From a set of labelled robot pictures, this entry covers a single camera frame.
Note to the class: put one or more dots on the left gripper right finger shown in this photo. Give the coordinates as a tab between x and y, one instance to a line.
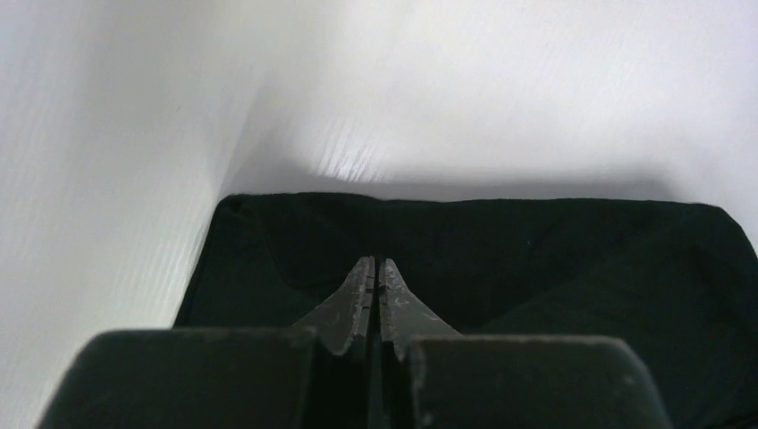
436	377

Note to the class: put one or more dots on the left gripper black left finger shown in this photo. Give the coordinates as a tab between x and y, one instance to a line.
312	374

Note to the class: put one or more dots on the black t-shirt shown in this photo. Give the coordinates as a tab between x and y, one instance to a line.
676	282

